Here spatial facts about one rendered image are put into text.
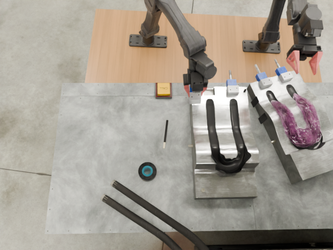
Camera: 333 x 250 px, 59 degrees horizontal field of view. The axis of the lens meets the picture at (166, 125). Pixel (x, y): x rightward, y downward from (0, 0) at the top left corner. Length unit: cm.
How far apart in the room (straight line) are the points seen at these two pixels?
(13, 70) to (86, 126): 138
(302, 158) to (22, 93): 204
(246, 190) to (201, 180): 19
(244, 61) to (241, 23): 24
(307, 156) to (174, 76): 71
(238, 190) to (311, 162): 33
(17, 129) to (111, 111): 116
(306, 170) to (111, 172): 83
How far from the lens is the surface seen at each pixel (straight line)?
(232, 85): 140
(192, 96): 129
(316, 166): 139
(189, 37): 113
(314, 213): 147
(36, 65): 265
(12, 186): 235
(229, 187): 129
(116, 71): 153
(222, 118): 134
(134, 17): 172
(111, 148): 137
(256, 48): 166
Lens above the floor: 210
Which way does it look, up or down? 70 degrees down
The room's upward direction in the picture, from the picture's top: 5 degrees clockwise
